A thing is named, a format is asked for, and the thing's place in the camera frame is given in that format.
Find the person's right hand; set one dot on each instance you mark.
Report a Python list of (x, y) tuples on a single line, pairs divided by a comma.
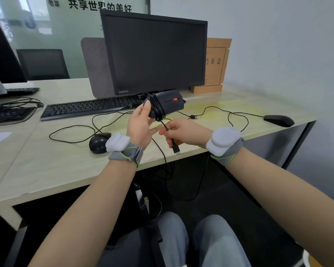
[(189, 133)]

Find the person's left hand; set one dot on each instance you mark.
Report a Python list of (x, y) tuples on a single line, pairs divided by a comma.
[(139, 127)]

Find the person's right forearm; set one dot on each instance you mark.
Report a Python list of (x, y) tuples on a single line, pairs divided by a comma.
[(281, 191)]

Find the person's left forearm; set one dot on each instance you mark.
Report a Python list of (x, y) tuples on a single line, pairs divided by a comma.
[(86, 219)]

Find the person's left leg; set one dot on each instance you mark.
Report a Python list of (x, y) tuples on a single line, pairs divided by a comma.
[(172, 241)]

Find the person's leg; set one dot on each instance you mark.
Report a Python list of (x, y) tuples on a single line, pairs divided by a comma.
[(220, 244), (172, 241)]

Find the person's right leg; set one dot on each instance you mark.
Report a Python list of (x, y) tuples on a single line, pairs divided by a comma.
[(220, 244)]

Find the grey felt divider panel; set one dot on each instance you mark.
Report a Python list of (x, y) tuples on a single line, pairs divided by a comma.
[(96, 69)]

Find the brown cardboard file box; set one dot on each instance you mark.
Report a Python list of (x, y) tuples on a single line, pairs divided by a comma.
[(217, 63)]

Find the black computer monitor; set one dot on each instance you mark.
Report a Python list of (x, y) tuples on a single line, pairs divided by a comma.
[(156, 52), (2, 58)]

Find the grey table side panel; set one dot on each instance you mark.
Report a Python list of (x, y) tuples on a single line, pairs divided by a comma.
[(272, 147)]

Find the pale wooden table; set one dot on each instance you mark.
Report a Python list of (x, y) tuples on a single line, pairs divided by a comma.
[(58, 169), (58, 86)]

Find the printed glass partition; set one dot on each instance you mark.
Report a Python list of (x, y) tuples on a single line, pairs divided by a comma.
[(72, 38)]

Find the black office chair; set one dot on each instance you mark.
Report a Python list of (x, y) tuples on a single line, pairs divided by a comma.
[(43, 65)]

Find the thin black keyboard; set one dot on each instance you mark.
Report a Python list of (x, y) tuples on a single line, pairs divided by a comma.
[(22, 91)]

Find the yellow chair white rim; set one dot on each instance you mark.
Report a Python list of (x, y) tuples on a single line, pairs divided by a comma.
[(313, 262)]

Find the black metal table frame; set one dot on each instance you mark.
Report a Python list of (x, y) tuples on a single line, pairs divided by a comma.
[(299, 145)]

